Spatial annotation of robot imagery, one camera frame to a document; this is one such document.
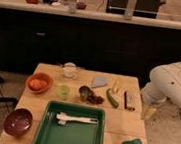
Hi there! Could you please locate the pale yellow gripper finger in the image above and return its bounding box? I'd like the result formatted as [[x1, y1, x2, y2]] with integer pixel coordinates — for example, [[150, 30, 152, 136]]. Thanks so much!
[[141, 106, 156, 121]]

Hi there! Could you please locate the dark brown cup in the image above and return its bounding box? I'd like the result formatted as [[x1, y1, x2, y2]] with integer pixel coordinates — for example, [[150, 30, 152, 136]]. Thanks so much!
[[79, 86, 91, 101]]

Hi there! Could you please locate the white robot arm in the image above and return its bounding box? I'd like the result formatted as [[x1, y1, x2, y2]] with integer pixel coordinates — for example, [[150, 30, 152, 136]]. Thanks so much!
[[140, 62, 181, 121]]

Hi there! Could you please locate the green plastic tray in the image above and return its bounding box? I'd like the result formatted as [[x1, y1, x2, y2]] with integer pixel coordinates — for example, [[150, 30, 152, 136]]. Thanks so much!
[[32, 101, 105, 144]]

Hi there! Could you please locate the green cucumber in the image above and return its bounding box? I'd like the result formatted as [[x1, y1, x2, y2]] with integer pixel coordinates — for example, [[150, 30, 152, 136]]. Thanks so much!
[[106, 88, 119, 108]]

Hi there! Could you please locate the yellow banana piece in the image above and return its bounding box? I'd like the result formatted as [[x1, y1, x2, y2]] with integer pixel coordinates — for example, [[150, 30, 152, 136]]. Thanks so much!
[[112, 78, 120, 93]]

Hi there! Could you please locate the dark grape bunch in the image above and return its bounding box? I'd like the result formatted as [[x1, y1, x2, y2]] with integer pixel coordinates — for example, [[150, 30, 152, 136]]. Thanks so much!
[[87, 95, 104, 105]]

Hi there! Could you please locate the grey blue cloth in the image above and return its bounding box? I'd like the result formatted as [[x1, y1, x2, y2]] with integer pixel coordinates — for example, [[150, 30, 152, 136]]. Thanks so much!
[[91, 75, 108, 88]]

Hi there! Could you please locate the light green cup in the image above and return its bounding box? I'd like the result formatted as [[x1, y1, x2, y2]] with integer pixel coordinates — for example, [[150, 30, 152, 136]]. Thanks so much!
[[58, 85, 70, 100]]

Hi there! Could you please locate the white spatula utensil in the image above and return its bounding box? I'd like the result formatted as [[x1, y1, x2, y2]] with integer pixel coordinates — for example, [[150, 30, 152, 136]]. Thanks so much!
[[55, 113, 98, 125]]

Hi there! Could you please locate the clear glass jar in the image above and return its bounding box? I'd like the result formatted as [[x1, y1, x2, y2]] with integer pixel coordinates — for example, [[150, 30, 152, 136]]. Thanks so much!
[[63, 62, 77, 78]]

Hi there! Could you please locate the orange bowl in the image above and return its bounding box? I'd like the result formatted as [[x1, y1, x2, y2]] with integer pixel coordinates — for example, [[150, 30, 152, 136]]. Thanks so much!
[[26, 72, 53, 93]]

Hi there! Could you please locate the orange fruit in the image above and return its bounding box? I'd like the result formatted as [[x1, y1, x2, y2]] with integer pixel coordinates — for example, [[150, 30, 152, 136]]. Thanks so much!
[[29, 79, 42, 91]]

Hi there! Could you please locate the maroon bowl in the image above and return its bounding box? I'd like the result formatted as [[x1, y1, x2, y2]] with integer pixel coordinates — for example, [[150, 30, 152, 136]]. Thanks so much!
[[3, 108, 33, 137]]

